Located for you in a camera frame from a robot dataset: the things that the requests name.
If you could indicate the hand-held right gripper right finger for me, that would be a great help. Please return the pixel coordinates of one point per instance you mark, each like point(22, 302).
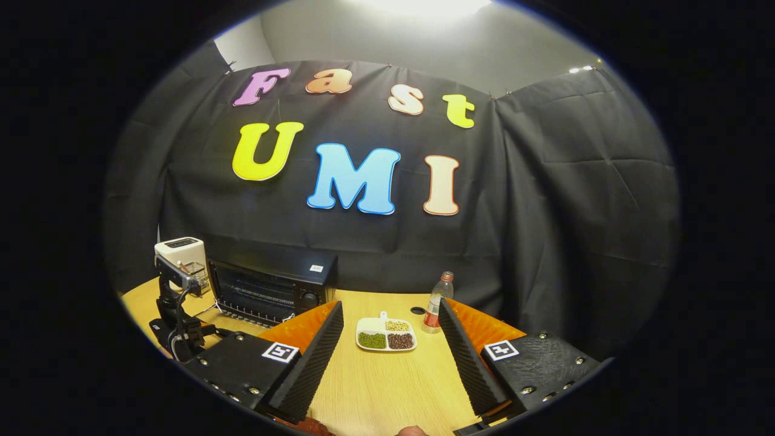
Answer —
point(469, 363)

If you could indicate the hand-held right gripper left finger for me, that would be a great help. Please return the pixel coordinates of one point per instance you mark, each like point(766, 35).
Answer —
point(312, 363)

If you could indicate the white divided plate of beans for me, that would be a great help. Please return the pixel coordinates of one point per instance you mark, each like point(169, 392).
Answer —
point(386, 334)

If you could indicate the black electric oven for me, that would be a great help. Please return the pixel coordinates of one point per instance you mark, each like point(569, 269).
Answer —
point(266, 284)

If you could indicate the clear glass container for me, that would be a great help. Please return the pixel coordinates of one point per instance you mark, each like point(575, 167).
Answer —
point(197, 275)

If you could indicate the clear bottle with red label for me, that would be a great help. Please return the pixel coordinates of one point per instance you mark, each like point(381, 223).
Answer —
point(437, 306)

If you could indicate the white toaster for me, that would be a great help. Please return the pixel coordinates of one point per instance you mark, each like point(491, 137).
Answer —
point(178, 248)

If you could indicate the black backdrop cloth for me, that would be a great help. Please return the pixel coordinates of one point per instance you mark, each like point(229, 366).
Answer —
point(545, 212)

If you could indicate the small ceiling light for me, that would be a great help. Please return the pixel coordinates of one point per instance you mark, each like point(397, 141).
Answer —
point(582, 69)

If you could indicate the large ceiling light panel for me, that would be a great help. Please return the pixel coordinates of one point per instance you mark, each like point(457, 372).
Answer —
point(427, 5)

